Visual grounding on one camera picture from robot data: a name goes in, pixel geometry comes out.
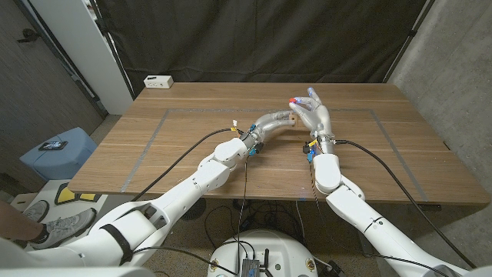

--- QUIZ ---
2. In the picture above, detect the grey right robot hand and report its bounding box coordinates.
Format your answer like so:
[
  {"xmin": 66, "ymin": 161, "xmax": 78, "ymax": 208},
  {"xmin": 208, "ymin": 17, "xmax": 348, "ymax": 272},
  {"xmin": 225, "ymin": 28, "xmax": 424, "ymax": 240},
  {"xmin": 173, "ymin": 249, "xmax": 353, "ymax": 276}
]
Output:
[{"xmin": 288, "ymin": 86, "xmax": 337, "ymax": 155}]

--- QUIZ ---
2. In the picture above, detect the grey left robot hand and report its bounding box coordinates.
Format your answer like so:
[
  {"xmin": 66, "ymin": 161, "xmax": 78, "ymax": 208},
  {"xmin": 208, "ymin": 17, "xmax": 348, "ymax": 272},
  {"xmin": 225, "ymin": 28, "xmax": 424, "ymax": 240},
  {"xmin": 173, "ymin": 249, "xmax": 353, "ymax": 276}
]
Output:
[{"xmin": 241, "ymin": 110, "xmax": 299, "ymax": 150}]

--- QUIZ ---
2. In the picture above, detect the black backdrop curtain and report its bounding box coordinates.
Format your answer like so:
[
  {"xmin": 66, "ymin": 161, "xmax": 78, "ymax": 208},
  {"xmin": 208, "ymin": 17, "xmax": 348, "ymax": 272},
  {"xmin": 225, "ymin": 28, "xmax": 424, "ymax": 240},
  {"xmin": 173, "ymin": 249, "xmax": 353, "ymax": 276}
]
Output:
[{"xmin": 90, "ymin": 0, "xmax": 437, "ymax": 97}]

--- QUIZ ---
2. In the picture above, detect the black round floor fan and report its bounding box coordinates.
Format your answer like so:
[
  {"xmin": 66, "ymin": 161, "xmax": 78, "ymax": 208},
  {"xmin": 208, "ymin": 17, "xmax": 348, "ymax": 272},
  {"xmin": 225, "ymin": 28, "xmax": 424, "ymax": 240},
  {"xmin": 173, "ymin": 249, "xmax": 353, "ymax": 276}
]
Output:
[{"xmin": 184, "ymin": 198, "xmax": 208, "ymax": 222}]

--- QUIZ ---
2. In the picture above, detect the white power strip box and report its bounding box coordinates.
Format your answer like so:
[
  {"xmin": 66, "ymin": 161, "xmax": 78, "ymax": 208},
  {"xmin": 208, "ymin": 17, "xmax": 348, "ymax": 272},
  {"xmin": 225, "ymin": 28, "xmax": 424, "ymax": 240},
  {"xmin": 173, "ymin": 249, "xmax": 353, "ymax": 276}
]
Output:
[{"xmin": 143, "ymin": 75, "xmax": 175, "ymax": 90}]

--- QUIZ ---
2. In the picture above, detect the black backdrop stand pole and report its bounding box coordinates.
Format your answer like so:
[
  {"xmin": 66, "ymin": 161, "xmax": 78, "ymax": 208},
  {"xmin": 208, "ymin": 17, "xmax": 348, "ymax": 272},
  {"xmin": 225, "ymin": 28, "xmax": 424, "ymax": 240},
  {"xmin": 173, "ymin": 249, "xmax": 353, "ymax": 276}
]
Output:
[
  {"xmin": 88, "ymin": 0, "xmax": 136, "ymax": 100},
  {"xmin": 383, "ymin": 0, "xmax": 437, "ymax": 84}
]

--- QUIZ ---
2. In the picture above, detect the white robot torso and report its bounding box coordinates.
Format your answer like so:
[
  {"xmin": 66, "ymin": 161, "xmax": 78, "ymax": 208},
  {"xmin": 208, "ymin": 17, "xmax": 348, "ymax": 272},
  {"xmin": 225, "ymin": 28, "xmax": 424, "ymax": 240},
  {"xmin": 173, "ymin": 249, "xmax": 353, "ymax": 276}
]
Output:
[{"xmin": 207, "ymin": 229, "xmax": 319, "ymax": 277}]

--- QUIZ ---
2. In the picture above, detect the small grey finned box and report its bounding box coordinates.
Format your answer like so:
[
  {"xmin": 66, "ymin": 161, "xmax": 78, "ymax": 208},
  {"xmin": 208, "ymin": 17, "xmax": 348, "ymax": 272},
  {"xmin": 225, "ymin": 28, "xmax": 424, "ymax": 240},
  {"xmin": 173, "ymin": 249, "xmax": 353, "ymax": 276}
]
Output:
[{"xmin": 241, "ymin": 258, "xmax": 261, "ymax": 277}]

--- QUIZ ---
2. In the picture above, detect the white base with yellow mark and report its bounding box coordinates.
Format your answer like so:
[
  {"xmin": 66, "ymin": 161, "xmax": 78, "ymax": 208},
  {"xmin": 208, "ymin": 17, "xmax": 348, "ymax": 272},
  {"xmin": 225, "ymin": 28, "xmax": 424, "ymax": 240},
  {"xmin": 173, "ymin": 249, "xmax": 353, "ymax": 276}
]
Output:
[{"xmin": 22, "ymin": 179, "xmax": 112, "ymax": 232}]

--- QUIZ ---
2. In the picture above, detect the blue stool with phone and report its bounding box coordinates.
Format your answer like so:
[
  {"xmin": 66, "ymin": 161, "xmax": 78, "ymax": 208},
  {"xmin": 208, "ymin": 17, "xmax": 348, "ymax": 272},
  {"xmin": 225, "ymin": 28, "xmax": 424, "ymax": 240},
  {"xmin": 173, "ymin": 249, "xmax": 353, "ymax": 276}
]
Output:
[{"xmin": 19, "ymin": 127, "xmax": 98, "ymax": 182}]

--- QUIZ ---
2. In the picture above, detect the black phone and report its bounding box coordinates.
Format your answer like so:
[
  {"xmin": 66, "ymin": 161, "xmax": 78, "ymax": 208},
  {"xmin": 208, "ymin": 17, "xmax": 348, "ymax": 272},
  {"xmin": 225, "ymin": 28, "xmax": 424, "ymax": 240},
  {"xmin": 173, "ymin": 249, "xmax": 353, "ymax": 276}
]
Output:
[{"xmin": 38, "ymin": 140, "xmax": 69, "ymax": 152}]

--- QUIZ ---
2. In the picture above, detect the grey sneaker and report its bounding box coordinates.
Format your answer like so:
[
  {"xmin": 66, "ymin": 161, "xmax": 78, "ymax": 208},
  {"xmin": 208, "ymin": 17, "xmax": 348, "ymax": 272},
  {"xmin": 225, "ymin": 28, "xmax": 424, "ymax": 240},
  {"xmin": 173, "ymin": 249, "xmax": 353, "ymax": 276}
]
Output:
[{"xmin": 22, "ymin": 199, "xmax": 50, "ymax": 223}]

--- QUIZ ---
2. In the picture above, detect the person's bare leg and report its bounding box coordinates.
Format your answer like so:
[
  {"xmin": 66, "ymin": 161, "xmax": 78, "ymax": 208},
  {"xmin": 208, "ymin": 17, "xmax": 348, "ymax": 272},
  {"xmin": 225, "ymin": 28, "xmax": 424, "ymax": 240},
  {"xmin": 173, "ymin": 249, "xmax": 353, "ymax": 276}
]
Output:
[{"xmin": 0, "ymin": 199, "xmax": 45, "ymax": 242}]

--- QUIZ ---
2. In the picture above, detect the thin black left wrist cable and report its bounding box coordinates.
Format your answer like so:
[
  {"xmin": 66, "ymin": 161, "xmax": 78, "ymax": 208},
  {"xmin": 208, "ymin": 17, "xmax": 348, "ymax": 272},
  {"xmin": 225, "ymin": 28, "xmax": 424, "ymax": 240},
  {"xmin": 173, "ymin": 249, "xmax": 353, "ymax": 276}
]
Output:
[{"xmin": 234, "ymin": 155, "xmax": 251, "ymax": 277}]

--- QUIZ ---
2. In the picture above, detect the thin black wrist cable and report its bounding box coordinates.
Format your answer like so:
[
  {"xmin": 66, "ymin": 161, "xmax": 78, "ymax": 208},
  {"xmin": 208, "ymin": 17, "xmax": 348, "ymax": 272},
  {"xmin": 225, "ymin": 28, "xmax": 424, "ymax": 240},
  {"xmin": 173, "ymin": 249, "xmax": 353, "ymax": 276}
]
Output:
[
  {"xmin": 234, "ymin": 155, "xmax": 251, "ymax": 277},
  {"xmin": 308, "ymin": 159, "xmax": 453, "ymax": 277}
]

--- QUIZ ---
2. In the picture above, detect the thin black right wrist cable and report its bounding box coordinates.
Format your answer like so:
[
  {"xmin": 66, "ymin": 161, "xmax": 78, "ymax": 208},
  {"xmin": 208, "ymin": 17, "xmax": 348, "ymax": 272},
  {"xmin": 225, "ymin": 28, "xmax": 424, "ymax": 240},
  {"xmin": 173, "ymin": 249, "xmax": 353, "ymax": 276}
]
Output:
[{"xmin": 308, "ymin": 159, "xmax": 453, "ymax": 277}]

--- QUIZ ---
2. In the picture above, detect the black floor cable bundle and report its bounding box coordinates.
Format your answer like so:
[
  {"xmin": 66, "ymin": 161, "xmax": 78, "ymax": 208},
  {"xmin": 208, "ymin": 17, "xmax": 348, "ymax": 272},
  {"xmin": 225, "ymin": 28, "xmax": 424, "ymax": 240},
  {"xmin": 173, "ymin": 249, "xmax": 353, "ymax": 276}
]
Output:
[{"xmin": 203, "ymin": 199, "xmax": 304, "ymax": 251}]

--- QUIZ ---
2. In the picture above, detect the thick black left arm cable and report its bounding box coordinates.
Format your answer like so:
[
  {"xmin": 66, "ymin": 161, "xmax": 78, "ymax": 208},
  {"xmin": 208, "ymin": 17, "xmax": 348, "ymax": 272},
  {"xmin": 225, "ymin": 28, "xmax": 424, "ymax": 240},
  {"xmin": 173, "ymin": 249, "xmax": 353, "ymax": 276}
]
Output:
[{"xmin": 130, "ymin": 128, "xmax": 244, "ymax": 203}]

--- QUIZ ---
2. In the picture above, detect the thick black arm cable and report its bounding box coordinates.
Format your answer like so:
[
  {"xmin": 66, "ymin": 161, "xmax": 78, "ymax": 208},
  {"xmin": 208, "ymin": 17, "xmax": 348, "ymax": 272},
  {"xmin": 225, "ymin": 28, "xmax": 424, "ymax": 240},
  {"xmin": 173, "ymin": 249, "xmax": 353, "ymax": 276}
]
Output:
[
  {"xmin": 334, "ymin": 138, "xmax": 477, "ymax": 269},
  {"xmin": 130, "ymin": 128, "xmax": 244, "ymax": 203}
]

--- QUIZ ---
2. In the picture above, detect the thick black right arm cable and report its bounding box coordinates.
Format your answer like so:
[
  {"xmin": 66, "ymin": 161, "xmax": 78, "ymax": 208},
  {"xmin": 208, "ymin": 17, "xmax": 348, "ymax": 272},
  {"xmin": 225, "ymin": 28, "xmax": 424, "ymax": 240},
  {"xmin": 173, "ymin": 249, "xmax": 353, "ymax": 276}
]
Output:
[{"xmin": 334, "ymin": 138, "xmax": 477, "ymax": 269}]

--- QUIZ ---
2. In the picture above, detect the white wall panel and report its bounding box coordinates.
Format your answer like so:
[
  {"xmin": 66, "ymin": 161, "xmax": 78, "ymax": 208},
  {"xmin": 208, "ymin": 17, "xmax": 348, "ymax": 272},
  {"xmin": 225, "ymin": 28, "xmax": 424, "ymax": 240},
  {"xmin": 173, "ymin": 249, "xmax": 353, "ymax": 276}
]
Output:
[{"xmin": 28, "ymin": 0, "xmax": 134, "ymax": 115}]

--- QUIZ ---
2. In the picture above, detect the black door handle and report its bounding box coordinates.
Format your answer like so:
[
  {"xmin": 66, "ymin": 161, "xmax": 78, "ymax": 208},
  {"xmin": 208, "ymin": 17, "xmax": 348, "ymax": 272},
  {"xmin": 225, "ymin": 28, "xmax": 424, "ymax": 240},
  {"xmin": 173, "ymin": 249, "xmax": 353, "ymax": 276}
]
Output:
[{"xmin": 16, "ymin": 28, "xmax": 41, "ymax": 44}]

